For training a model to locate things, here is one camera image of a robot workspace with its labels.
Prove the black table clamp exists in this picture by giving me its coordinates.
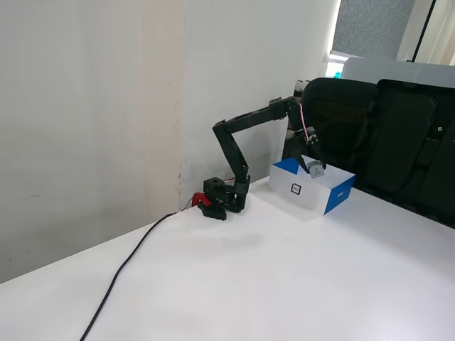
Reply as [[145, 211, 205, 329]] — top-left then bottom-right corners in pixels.
[[198, 201, 228, 221]]

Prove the black power cable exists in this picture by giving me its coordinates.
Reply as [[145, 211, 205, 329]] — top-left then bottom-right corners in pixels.
[[78, 210, 179, 341]]

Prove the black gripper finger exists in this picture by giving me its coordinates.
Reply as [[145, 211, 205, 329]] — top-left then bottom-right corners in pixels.
[[291, 150, 311, 175], [313, 147, 328, 168]]

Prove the red clamp handle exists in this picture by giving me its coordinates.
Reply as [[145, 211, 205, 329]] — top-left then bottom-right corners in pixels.
[[191, 192, 213, 207]]

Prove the black window frame bar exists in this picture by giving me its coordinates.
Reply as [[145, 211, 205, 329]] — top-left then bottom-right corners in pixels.
[[412, 0, 437, 62]]

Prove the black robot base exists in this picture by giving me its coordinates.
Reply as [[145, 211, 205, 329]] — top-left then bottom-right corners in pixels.
[[203, 176, 250, 215]]

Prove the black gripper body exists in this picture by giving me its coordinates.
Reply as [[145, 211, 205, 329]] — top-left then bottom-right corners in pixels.
[[288, 122, 321, 158]]

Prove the gray block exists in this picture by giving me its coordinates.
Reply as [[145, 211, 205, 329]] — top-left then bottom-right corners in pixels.
[[307, 160, 326, 179]]

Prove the black office chair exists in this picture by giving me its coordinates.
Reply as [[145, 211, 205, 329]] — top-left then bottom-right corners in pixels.
[[297, 77, 378, 178]]

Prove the white desk divider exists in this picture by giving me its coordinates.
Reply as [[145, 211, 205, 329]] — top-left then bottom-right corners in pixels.
[[343, 56, 455, 89]]

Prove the white servo cable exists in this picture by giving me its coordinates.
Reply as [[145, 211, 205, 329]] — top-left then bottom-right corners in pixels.
[[299, 104, 312, 141]]

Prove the gray window blind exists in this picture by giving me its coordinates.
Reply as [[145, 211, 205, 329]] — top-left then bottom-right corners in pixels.
[[332, 0, 417, 62]]

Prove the blue and white cardboard box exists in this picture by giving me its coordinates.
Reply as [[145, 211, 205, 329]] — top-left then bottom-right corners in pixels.
[[268, 156, 357, 217]]

